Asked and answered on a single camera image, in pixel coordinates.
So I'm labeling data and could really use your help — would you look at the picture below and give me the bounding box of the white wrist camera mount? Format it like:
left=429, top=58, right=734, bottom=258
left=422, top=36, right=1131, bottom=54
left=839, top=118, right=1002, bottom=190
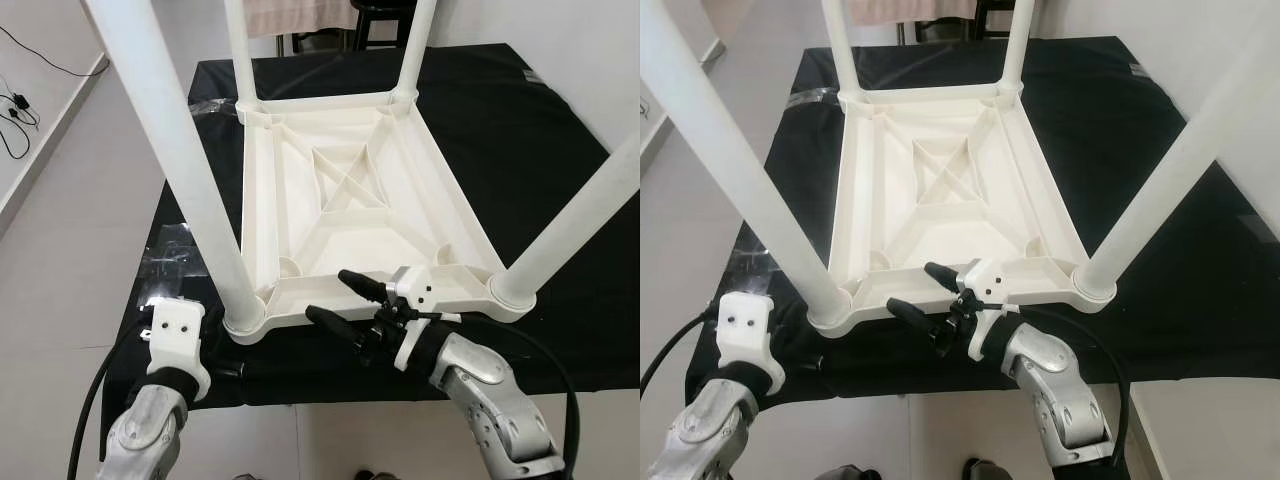
left=385, top=265, right=441, bottom=373
left=718, top=292, right=789, bottom=396
left=958, top=258, right=1021, bottom=361
left=140, top=298, right=213, bottom=401

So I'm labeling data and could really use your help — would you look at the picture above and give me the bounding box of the beige cloth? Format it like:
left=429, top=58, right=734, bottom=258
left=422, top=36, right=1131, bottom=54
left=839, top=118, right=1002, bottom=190
left=245, top=0, right=366, bottom=39
left=850, top=0, right=976, bottom=26

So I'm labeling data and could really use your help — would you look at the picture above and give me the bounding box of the black tablecloth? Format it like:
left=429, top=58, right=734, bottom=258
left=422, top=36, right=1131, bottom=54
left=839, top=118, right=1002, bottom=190
left=685, top=35, right=1280, bottom=401
left=100, top=42, right=641, bottom=409

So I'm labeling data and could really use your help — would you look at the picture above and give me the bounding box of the grey square tape patch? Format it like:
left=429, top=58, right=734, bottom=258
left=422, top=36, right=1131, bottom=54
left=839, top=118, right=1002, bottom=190
left=1240, top=210, right=1280, bottom=243

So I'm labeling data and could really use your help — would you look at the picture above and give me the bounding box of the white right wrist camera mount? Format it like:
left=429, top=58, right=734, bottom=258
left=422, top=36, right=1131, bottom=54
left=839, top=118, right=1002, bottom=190
left=385, top=265, right=441, bottom=373
left=958, top=258, right=1021, bottom=361

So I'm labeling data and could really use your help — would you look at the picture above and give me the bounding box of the clear tape cross patch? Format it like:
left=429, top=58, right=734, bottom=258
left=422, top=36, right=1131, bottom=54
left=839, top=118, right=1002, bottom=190
left=140, top=222, right=216, bottom=306
left=735, top=245, right=776, bottom=291

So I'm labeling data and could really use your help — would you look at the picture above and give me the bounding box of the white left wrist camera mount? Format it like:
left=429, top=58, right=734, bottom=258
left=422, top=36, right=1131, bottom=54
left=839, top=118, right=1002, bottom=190
left=718, top=292, right=789, bottom=396
left=140, top=298, right=213, bottom=401

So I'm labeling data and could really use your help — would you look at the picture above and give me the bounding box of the black wall cable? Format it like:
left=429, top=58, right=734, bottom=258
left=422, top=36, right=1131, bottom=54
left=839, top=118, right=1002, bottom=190
left=0, top=25, right=111, bottom=161

